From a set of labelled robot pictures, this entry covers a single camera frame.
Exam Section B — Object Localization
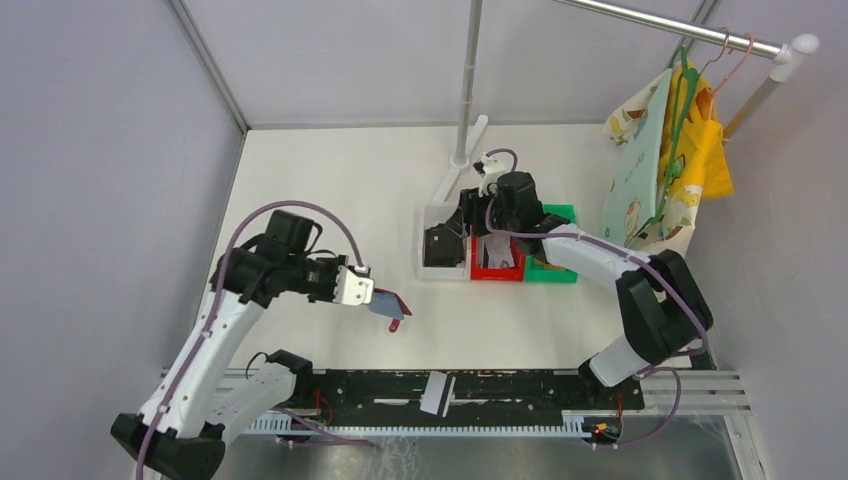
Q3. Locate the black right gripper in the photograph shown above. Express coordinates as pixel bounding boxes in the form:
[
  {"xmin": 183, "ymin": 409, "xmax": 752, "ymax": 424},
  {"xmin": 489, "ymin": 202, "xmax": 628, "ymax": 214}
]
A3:
[{"xmin": 445, "ymin": 183, "xmax": 518, "ymax": 239}]

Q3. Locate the red leather card holder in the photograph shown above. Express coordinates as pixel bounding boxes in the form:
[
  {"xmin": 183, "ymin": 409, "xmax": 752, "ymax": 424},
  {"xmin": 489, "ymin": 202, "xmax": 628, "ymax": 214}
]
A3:
[{"xmin": 368, "ymin": 288, "xmax": 412, "ymax": 334}]

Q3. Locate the white striped credit card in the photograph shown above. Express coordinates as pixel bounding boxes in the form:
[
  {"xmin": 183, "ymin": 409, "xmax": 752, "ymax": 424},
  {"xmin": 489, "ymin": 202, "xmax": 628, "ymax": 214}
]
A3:
[{"xmin": 420, "ymin": 371, "xmax": 456, "ymax": 418}]

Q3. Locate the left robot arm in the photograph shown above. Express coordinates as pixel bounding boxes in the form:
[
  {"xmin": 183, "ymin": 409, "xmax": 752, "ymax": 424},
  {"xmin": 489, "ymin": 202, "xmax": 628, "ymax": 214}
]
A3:
[{"xmin": 110, "ymin": 210, "xmax": 345, "ymax": 479}]

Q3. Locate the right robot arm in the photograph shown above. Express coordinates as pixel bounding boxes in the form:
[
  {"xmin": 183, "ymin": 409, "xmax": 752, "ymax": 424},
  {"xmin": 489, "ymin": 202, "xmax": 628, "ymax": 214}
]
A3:
[{"xmin": 424, "ymin": 171, "xmax": 713, "ymax": 408}]

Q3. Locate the black cards stack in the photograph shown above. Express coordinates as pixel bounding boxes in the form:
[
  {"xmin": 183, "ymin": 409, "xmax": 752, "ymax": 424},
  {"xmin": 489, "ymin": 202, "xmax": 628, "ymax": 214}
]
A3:
[{"xmin": 422, "ymin": 223, "xmax": 466, "ymax": 268}]

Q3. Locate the white cards stack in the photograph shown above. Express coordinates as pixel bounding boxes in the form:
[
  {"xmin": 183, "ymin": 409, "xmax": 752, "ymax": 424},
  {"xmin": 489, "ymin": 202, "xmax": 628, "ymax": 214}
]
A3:
[{"xmin": 477, "ymin": 234, "xmax": 516, "ymax": 270}]

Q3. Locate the white plastic bin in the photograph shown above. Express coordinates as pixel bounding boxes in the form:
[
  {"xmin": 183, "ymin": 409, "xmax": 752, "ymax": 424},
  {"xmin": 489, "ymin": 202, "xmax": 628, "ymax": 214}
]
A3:
[{"xmin": 414, "ymin": 202, "xmax": 471, "ymax": 282}]

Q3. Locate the red plastic bin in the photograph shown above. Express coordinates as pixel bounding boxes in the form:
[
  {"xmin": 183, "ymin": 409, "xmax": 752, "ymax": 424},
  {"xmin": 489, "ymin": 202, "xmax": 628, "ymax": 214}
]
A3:
[{"xmin": 470, "ymin": 234, "xmax": 526, "ymax": 283}]

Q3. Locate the green plastic bin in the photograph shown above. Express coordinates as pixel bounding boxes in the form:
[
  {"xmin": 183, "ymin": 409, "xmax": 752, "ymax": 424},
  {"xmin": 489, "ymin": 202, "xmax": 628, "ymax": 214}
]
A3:
[{"xmin": 523, "ymin": 204, "xmax": 578, "ymax": 284}]

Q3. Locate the patterned cream cloth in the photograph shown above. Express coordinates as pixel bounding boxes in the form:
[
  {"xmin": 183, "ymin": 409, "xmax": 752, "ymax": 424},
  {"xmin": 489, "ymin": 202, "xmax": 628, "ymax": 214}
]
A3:
[{"xmin": 601, "ymin": 69, "xmax": 701, "ymax": 256}]

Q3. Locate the yellow garment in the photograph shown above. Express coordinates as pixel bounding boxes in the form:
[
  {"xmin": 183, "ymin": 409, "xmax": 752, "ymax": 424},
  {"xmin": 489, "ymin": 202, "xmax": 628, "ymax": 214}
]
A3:
[{"xmin": 657, "ymin": 67, "xmax": 734, "ymax": 207}]

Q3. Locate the small circuit board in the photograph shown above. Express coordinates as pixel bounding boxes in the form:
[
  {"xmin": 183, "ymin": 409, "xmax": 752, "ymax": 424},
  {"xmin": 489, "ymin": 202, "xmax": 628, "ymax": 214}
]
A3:
[{"xmin": 582, "ymin": 417, "xmax": 623, "ymax": 445}]

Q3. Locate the green hanger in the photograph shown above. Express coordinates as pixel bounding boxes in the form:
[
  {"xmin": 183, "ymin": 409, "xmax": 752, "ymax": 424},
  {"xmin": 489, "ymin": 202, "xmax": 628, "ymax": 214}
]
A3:
[{"xmin": 649, "ymin": 46, "xmax": 700, "ymax": 225}]

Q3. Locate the pink hanger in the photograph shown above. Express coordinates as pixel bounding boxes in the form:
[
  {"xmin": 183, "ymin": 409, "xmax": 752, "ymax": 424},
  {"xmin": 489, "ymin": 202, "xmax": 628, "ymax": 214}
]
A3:
[{"xmin": 706, "ymin": 33, "xmax": 756, "ymax": 120}]

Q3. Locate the metal clothes rack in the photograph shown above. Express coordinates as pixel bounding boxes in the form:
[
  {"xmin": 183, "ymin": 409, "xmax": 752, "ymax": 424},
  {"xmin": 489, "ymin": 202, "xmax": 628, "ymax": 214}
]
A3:
[{"xmin": 430, "ymin": 0, "xmax": 821, "ymax": 203}]

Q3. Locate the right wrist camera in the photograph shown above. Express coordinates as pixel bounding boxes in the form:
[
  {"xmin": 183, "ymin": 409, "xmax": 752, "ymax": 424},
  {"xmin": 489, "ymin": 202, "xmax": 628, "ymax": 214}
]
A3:
[{"xmin": 473, "ymin": 154, "xmax": 511, "ymax": 197}]

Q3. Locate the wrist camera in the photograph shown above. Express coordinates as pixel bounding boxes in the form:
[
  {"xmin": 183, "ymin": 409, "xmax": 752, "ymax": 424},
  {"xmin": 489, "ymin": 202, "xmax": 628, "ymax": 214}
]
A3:
[
  {"xmin": 473, "ymin": 154, "xmax": 511, "ymax": 197},
  {"xmin": 332, "ymin": 266, "xmax": 375, "ymax": 306}
]

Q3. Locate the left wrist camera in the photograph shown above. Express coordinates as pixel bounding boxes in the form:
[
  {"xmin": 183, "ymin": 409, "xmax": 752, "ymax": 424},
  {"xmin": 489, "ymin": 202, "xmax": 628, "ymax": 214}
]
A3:
[{"xmin": 332, "ymin": 266, "xmax": 375, "ymax": 306}]

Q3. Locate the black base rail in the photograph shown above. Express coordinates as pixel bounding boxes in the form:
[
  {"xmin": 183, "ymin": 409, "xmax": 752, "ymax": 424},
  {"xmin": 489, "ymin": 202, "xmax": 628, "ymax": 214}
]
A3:
[{"xmin": 283, "ymin": 369, "xmax": 645, "ymax": 427}]

